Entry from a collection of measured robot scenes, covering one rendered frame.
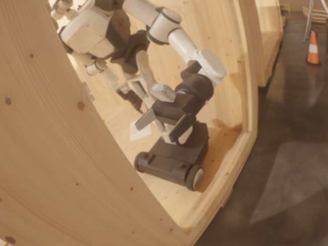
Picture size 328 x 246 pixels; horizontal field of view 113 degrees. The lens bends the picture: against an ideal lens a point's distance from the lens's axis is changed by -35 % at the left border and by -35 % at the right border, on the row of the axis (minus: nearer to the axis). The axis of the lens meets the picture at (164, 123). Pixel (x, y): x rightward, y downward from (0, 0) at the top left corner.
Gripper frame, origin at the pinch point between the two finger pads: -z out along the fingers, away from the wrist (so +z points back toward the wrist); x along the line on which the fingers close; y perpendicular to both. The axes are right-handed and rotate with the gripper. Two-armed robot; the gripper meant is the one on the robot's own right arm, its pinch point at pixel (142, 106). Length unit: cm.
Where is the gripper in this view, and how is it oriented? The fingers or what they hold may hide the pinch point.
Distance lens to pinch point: 131.4
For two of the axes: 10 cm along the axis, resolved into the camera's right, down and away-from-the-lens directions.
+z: -5.2, -5.0, -7.0
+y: 8.4, -1.5, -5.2
